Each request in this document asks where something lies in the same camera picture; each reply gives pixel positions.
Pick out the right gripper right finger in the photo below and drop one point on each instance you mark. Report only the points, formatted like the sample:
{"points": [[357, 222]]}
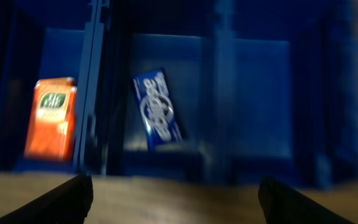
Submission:
{"points": [[287, 205]]}

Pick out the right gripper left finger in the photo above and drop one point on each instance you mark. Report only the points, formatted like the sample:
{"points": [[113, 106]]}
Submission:
{"points": [[64, 205]]}

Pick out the orange candy box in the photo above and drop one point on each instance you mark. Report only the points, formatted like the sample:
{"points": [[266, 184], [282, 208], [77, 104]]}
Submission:
{"points": [[51, 130]]}

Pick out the blue candy pack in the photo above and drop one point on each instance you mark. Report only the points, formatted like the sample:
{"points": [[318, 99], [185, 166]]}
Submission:
{"points": [[157, 112]]}

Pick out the blue tray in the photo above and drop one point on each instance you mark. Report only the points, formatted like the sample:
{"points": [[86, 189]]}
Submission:
{"points": [[259, 93]]}

